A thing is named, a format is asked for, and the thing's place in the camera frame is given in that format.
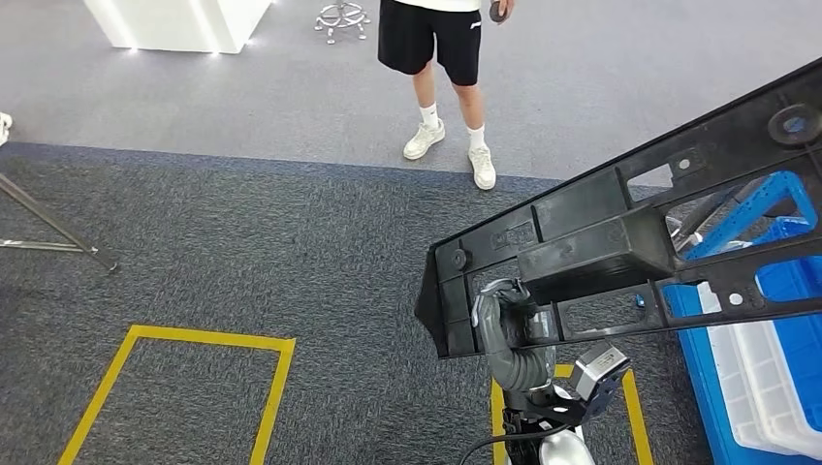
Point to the person's hand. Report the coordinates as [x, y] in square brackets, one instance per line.
[510, 6]

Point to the person's shoe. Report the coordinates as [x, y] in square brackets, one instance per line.
[4, 128]
[483, 170]
[422, 141]

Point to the small dark round object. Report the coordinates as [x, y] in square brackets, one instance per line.
[496, 11]

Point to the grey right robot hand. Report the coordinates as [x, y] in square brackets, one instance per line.
[507, 369]

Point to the blue metal shelf rack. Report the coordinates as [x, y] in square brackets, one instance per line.
[700, 385]

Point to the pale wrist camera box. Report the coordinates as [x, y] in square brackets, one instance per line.
[600, 366]

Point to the white display plinth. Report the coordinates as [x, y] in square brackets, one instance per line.
[180, 25]

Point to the chrome stool base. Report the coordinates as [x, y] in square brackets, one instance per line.
[341, 16]

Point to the person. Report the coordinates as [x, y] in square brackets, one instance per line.
[430, 38]

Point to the black plastic plate frame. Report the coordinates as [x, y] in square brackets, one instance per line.
[591, 257]

